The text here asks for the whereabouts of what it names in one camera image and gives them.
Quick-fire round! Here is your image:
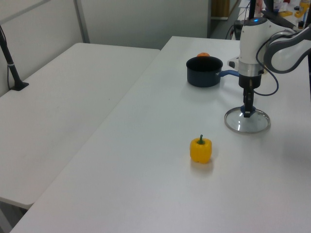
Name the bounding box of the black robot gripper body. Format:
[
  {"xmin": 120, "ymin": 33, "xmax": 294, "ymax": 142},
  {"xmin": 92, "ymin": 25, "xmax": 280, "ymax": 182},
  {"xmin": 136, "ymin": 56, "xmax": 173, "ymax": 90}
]
[{"xmin": 238, "ymin": 74, "xmax": 262, "ymax": 91}]

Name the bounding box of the glass lid with blue knob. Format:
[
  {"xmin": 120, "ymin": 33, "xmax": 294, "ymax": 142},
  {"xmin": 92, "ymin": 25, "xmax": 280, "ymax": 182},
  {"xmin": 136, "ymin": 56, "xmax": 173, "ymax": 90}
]
[{"xmin": 224, "ymin": 105, "xmax": 271, "ymax": 134}]

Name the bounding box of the dark blue saucepan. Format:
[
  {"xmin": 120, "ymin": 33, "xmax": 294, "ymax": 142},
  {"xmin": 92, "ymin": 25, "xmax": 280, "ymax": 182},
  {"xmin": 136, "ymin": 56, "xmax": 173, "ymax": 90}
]
[{"xmin": 186, "ymin": 56, "xmax": 240, "ymax": 88}]

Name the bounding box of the yellow bell pepper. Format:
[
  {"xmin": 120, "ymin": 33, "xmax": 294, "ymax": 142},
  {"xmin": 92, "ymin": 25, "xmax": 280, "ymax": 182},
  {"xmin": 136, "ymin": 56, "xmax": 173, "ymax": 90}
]
[{"xmin": 189, "ymin": 134, "xmax": 212, "ymax": 165}]

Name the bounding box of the thin black vertical pole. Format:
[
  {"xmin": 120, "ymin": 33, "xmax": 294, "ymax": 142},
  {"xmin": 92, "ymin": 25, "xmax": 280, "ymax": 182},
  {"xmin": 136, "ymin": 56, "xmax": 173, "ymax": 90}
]
[{"xmin": 248, "ymin": 0, "xmax": 256, "ymax": 19}]

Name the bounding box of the wooden cabinet panel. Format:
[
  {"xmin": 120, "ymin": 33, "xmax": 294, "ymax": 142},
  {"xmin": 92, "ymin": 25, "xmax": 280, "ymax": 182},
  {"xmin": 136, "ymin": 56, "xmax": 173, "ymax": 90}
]
[{"xmin": 210, "ymin": 0, "xmax": 230, "ymax": 18}]

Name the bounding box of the yellow object on desk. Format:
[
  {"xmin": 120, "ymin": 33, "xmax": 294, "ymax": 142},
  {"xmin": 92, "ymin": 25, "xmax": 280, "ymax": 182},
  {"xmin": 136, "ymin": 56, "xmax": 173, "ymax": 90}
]
[{"xmin": 294, "ymin": 1, "xmax": 310, "ymax": 18}]

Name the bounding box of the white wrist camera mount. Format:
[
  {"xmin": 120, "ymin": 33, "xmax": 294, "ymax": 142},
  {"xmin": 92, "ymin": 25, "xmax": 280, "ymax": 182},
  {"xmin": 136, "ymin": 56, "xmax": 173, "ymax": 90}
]
[{"xmin": 227, "ymin": 57, "xmax": 241, "ymax": 70}]

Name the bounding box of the black equipment with cables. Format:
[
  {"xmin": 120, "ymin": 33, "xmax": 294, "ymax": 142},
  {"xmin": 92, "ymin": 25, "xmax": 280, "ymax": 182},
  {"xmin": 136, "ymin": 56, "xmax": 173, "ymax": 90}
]
[{"xmin": 225, "ymin": 20, "xmax": 244, "ymax": 41}]

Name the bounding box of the grey partition post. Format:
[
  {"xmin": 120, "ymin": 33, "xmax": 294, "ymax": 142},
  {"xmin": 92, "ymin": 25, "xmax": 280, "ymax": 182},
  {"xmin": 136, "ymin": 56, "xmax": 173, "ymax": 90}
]
[{"xmin": 73, "ymin": 0, "xmax": 91, "ymax": 44}]

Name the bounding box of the black camera pole with base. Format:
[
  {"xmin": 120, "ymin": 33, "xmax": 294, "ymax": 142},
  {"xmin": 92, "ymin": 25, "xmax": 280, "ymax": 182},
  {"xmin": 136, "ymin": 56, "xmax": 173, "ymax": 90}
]
[{"xmin": 0, "ymin": 24, "xmax": 30, "ymax": 92}]

